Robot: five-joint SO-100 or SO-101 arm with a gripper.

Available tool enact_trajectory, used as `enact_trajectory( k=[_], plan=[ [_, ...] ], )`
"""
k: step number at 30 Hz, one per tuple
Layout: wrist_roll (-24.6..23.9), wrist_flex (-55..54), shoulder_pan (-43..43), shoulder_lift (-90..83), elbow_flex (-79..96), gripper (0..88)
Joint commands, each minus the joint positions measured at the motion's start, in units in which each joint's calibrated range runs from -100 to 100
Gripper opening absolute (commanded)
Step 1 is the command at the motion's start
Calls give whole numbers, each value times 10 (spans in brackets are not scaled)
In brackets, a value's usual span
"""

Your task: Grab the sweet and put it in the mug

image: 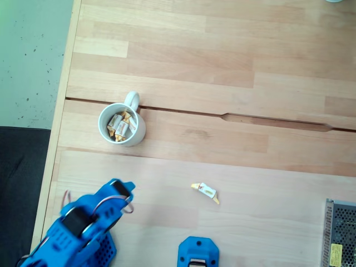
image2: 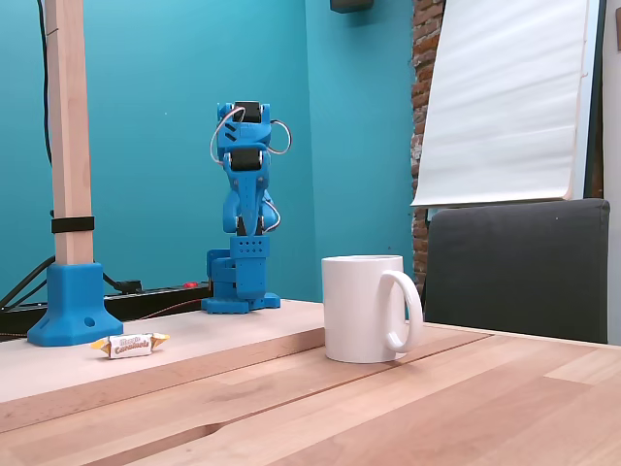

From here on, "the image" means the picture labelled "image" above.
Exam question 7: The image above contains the white ceramic mug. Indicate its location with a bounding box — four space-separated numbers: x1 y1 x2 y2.
97 91 147 147

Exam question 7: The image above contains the pale wooden board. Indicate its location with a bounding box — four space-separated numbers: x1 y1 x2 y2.
46 150 356 267

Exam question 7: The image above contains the perforated metal power supply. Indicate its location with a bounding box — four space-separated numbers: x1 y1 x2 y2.
321 197 356 267

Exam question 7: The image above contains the thin servo cable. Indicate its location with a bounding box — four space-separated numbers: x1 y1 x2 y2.
122 195 135 214

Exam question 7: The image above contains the blue printed post base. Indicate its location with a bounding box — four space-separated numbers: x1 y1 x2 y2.
177 236 220 267

